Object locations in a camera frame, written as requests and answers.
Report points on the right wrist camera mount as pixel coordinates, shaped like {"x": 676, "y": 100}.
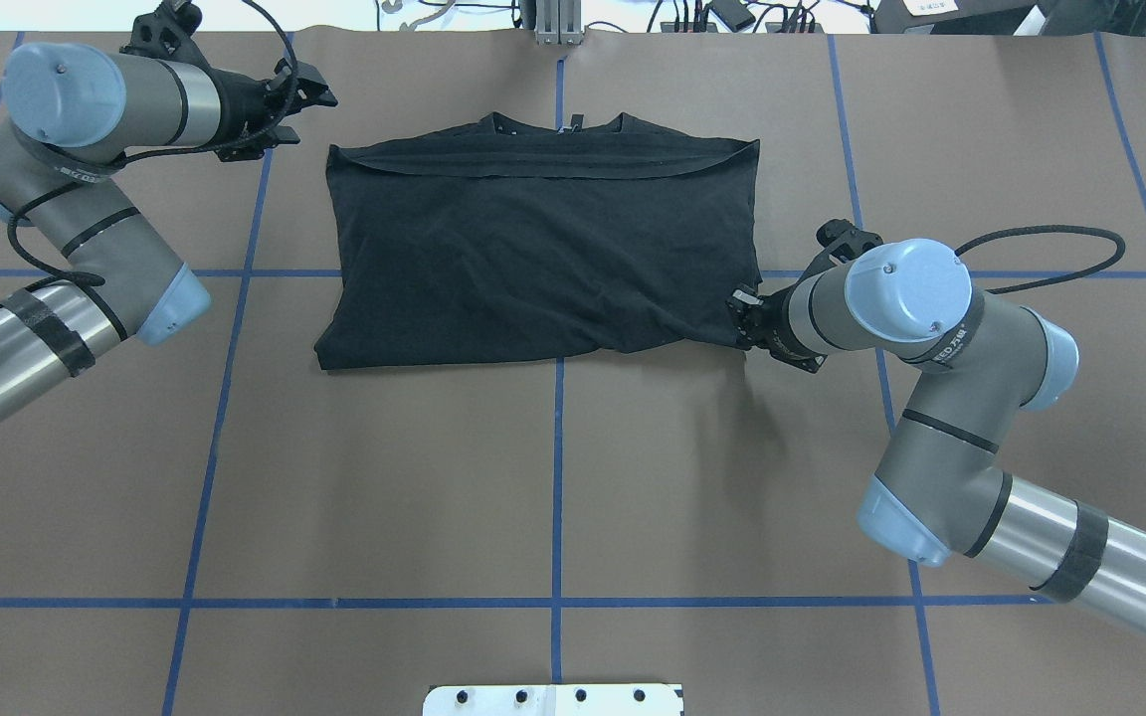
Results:
{"x": 842, "y": 242}

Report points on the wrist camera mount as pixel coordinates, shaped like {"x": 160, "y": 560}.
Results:
{"x": 167, "y": 34}
{"x": 842, "y": 242}

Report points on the aluminium frame post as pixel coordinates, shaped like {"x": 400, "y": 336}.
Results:
{"x": 553, "y": 22}

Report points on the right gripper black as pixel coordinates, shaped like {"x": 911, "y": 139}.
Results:
{"x": 775, "y": 321}

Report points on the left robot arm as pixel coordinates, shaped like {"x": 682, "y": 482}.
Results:
{"x": 75, "y": 114}

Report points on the black graphic t-shirt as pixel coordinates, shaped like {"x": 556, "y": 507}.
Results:
{"x": 499, "y": 242}

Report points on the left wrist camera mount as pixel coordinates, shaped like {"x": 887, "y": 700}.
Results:
{"x": 167, "y": 34}

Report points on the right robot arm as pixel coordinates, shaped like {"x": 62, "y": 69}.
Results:
{"x": 938, "y": 489}

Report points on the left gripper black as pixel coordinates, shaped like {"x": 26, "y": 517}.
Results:
{"x": 241, "y": 103}

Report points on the white camera stand base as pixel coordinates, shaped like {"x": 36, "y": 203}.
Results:
{"x": 556, "y": 699}

